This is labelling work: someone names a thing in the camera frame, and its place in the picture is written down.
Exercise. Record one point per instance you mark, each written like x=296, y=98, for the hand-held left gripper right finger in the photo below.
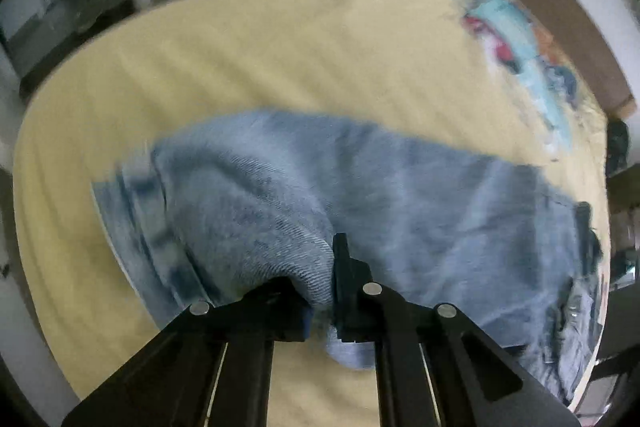
x=350, y=302

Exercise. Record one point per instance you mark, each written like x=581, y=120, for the blue denim jacket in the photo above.
x=400, y=207

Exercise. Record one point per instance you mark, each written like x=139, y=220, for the yellow printed bed sheet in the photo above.
x=250, y=57

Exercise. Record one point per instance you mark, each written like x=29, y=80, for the black backpack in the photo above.
x=617, y=147

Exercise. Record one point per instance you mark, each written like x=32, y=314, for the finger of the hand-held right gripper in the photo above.
x=582, y=224

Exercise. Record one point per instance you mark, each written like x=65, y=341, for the wooden headboard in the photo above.
x=565, y=17

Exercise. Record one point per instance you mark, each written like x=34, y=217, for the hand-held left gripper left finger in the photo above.
x=285, y=312

